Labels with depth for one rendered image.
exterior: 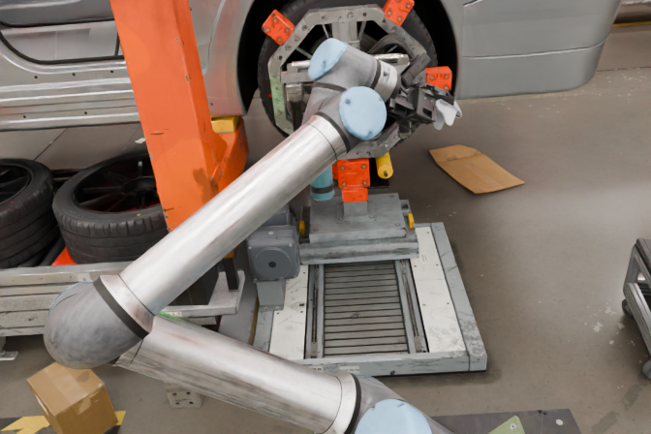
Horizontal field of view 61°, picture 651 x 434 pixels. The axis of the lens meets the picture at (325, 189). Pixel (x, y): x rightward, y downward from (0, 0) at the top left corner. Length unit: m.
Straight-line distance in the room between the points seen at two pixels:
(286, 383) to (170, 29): 0.93
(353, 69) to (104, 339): 0.66
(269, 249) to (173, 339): 0.98
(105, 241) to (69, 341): 1.25
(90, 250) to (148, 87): 0.81
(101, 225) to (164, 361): 1.14
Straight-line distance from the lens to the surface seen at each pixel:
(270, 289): 2.15
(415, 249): 2.34
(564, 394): 2.04
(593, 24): 2.23
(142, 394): 2.14
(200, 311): 1.68
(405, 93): 1.22
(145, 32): 1.56
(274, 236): 1.99
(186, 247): 0.88
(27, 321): 2.34
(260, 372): 1.09
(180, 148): 1.65
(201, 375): 1.06
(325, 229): 2.33
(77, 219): 2.19
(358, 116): 0.95
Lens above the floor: 1.49
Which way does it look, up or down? 29 degrees down
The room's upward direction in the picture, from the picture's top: 5 degrees counter-clockwise
